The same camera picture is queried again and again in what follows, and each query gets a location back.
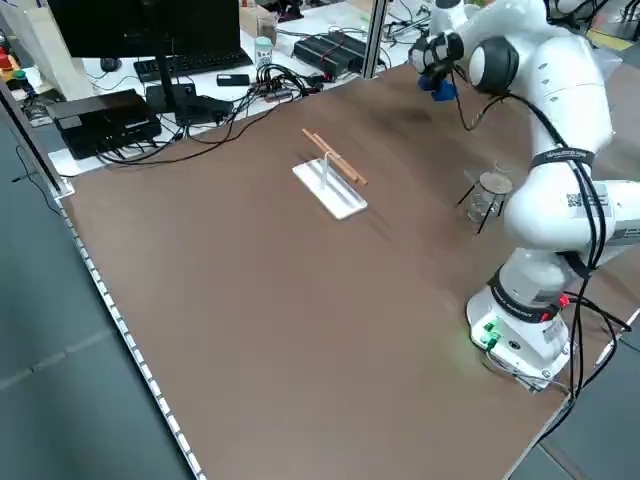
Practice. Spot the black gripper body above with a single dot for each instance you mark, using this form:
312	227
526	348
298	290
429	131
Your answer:
431	55

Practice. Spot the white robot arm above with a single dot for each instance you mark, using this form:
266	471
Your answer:
560	85

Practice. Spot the white rag rack wooden rods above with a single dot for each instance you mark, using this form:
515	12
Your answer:
332	195

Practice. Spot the black flat electronics box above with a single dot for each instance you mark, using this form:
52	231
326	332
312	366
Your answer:
105	120

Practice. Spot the black finned power supply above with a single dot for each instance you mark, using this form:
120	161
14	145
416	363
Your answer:
330	52

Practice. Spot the hub with many plugs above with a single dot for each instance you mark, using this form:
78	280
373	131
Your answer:
280	85

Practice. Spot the clear glass beaker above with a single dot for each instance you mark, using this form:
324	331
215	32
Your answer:
480	202

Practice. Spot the small black rectangular device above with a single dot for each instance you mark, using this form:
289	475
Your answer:
233	79

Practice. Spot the black keyboard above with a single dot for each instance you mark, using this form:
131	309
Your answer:
200	64

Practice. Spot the black computer monitor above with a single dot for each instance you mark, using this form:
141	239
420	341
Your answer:
145	25

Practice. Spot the black computer mouse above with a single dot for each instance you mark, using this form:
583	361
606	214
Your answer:
110	63

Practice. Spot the red emergency stop button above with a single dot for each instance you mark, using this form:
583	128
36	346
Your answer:
6	59

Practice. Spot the aluminium frame post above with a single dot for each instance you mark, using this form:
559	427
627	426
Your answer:
375	35

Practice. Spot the aluminium table edge rail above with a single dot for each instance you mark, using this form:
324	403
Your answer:
125	330

